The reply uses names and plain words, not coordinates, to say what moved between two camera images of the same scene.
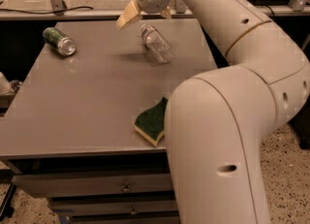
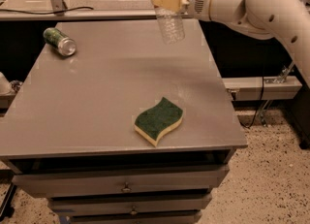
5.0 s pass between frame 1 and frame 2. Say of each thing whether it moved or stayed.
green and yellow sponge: stayed
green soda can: stayed
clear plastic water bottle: moved
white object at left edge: stayed
